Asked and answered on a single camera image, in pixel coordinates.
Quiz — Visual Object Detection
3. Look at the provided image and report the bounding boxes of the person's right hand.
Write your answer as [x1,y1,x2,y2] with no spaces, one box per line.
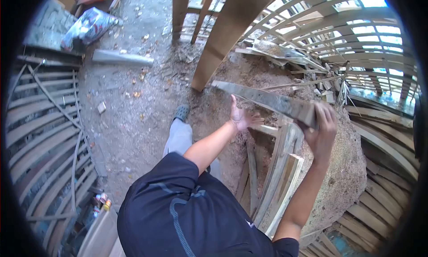
[296,101,338,166]

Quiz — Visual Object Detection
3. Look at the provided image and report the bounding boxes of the person's left hand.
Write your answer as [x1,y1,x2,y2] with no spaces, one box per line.
[229,94,265,132]

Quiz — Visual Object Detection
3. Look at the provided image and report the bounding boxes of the person's left thumb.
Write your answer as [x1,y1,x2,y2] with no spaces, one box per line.
[230,94,239,120]

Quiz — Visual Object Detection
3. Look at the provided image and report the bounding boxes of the person's left fingers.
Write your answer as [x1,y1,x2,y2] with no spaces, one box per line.
[246,112,265,127]

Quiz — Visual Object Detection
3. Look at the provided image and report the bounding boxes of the person's right fingers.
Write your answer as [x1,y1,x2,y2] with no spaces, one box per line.
[314,101,338,132]

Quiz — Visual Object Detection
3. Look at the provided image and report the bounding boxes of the weathered grey wooden plank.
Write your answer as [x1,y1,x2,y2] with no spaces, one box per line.
[212,80,319,130]

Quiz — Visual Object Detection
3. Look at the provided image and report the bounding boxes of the pile of wood scraps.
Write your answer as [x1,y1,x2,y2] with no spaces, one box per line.
[235,39,352,105]

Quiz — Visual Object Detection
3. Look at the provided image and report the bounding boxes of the person's legs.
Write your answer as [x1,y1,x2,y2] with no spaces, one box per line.
[163,104,223,181]

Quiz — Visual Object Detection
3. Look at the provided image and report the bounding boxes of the sawdust pile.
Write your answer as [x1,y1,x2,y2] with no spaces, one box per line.
[190,52,368,246]

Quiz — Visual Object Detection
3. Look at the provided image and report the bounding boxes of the pale wooden lattice fence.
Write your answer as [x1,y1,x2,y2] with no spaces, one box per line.
[241,0,421,107]

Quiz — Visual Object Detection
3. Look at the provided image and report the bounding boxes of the stack of curved planks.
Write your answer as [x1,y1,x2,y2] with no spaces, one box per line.
[299,96,421,257]

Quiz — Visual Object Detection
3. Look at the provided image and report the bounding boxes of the thin wooden posts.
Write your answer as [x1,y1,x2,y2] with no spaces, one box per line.
[171,0,218,44]

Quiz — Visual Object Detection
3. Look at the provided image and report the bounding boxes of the person's body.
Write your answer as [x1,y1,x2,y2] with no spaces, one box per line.
[117,152,300,257]

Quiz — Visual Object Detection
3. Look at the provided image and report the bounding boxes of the grey pipe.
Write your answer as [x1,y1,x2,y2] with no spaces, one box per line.
[92,49,155,67]

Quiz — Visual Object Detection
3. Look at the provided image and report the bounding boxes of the small colourful cans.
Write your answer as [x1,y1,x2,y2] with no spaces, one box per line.
[93,192,112,218]

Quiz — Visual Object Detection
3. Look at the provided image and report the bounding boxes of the printed plastic sack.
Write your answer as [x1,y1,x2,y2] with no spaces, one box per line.
[61,7,120,51]

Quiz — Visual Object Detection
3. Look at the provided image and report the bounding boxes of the pale flat wooden board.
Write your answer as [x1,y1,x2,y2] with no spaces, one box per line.
[77,207,126,257]

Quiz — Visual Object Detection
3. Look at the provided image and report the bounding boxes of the dark slatted wooden fence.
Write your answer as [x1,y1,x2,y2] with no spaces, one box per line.
[6,53,108,256]

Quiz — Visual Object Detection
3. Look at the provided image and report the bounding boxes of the stack of grey bricks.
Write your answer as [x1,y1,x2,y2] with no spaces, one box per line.
[24,0,78,51]

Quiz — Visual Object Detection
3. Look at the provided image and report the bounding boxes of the wooden frame of boards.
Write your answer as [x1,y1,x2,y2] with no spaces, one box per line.
[235,121,305,238]

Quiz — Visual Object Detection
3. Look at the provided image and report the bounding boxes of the thick brown wooden post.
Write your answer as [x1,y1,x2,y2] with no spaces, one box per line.
[191,0,287,92]

